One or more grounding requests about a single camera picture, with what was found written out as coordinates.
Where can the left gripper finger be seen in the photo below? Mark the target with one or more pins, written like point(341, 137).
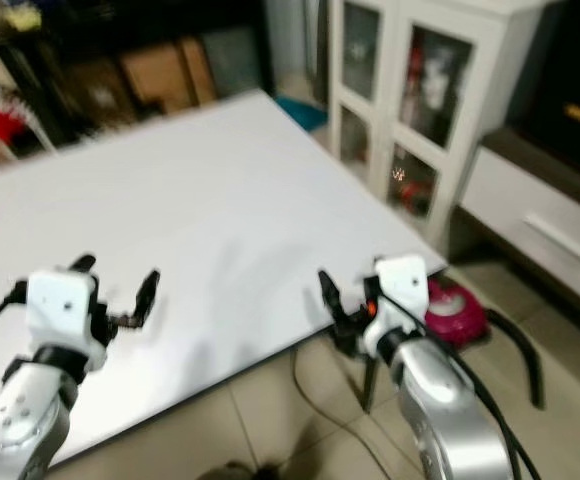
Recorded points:
point(82, 263)
point(148, 293)

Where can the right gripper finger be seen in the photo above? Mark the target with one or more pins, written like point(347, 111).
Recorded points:
point(372, 285)
point(330, 293)

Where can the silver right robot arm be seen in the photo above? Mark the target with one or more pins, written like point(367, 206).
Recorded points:
point(445, 415)

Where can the black table leg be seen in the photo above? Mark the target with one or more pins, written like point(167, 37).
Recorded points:
point(370, 380)

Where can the pink vacuum cleaner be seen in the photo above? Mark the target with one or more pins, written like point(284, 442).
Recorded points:
point(458, 312)

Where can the red decoration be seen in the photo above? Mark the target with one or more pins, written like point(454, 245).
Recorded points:
point(0, 123)

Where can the white low drawer unit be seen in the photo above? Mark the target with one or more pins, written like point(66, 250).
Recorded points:
point(535, 220)

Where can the teal object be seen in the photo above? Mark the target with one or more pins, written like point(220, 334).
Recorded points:
point(302, 110)

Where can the white glass door cabinet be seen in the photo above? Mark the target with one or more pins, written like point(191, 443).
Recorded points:
point(420, 90)

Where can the brown cardboard box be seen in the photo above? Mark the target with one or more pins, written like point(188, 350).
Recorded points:
point(165, 75)

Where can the yellow object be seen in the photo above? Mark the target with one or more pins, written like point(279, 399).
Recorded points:
point(22, 14)

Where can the black television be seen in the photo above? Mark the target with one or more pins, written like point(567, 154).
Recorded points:
point(570, 90)

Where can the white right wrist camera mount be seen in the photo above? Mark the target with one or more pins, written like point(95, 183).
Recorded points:
point(400, 295)

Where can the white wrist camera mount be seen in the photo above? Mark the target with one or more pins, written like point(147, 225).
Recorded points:
point(58, 305)
point(400, 295)

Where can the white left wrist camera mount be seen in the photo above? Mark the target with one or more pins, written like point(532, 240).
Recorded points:
point(58, 305)

